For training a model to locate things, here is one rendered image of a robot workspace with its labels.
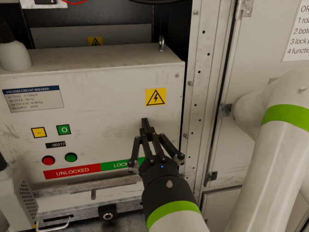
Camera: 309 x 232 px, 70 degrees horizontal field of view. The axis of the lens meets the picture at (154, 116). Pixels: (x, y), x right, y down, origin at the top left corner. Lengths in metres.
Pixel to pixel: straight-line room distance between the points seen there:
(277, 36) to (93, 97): 0.53
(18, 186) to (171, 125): 0.42
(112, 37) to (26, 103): 0.72
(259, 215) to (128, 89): 0.38
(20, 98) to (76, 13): 0.85
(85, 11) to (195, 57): 0.85
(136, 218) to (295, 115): 0.61
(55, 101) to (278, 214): 0.51
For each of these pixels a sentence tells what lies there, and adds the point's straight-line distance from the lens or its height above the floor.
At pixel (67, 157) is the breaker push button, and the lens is 0.67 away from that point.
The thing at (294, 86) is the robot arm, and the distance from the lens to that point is 0.55.
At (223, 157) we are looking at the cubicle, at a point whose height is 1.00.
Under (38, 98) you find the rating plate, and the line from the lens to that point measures 0.58.
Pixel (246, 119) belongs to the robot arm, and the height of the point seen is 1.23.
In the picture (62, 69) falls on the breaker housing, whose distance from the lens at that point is 0.55.
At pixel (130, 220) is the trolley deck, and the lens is 0.86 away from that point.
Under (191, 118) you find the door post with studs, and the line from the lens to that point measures 0.73.
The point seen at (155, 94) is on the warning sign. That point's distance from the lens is 0.57.
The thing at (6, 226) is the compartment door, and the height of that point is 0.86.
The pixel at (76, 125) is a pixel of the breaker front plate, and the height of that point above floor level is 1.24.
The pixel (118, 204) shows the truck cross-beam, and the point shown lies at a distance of 0.82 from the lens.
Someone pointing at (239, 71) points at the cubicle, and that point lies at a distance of 0.70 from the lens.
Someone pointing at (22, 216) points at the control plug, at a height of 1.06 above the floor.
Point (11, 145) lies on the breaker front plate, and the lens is 0.68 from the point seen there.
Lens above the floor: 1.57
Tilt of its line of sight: 32 degrees down
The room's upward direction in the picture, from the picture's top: straight up
